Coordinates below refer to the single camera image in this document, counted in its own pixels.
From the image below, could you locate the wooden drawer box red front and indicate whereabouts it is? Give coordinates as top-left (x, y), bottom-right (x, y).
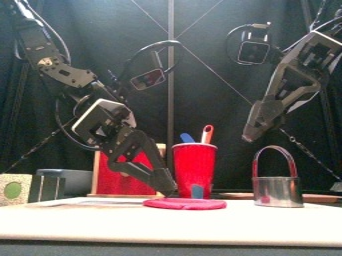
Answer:
top-left (91, 143), bottom-right (167, 198)

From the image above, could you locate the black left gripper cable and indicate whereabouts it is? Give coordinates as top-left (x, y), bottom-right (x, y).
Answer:
top-left (54, 95), bottom-right (98, 152)

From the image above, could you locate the black left camera cable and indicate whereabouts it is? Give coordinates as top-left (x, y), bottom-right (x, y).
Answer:
top-left (119, 39), bottom-right (184, 83)

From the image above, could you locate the red plastic cup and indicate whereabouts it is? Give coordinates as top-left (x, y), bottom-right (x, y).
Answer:
top-left (171, 142), bottom-right (219, 200)

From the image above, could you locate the orange white utensil handle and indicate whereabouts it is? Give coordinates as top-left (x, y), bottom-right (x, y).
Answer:
top-left (199, 124), bottom-right (215, 145)

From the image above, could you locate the vertical metal frame pole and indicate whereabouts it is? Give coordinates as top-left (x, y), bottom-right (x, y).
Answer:
top-left (167, 0), bottom-right (176, 158)

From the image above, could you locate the brown wooden board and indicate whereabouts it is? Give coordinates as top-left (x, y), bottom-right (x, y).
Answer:
top-left (216, 192), bottom-right (342, 204)

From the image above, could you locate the box with green circle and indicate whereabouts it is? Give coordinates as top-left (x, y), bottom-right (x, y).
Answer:
top-left (0, 173), bottom-right (33, 207)

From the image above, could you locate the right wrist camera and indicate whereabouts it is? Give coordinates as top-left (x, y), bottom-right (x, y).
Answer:
top-left (237, 23), bottom-right (273, 66)

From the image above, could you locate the blue utensil handle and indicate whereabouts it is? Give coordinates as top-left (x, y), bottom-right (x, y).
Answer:
top-left (179, 132), bottom-right (196, 144)

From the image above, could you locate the dark striped box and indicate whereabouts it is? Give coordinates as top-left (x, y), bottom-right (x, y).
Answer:
top-left (28, 175), bottom-right (67, 203)

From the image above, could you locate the round metal cutter red handle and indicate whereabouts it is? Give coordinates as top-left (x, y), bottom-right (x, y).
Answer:
top-left (251, 145), bottom-right (305, 208)

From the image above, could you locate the red dough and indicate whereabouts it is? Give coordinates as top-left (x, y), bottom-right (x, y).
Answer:
top-left (142, 197), bottom-right (229, 211)

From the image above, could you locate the white cutting board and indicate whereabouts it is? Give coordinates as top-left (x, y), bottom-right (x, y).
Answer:
top-left (0, 196), bottom-right (342, 248)

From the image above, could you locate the small blue plastic piece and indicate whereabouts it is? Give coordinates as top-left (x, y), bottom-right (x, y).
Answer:
top-left (191, 184), bottom-right (206, 200)

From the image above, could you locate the blue grey container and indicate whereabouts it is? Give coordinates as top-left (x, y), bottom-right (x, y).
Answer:
top-left (35, 168), bottom-right (95, 198)

